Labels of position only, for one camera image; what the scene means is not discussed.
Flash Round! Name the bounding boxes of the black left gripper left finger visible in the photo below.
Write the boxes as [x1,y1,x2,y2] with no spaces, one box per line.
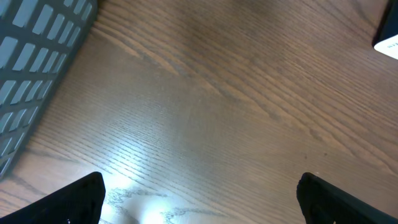
[1,172,106,224]

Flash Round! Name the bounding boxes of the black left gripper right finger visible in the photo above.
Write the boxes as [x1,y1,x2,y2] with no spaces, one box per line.
[296,172,397,224]

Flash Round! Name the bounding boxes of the white barcode scanner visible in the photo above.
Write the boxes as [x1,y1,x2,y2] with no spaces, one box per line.
[372,0,397,59]

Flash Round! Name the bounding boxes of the grey plastic mesh basket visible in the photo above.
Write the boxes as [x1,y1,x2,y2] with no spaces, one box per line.
[1,0,98,178]

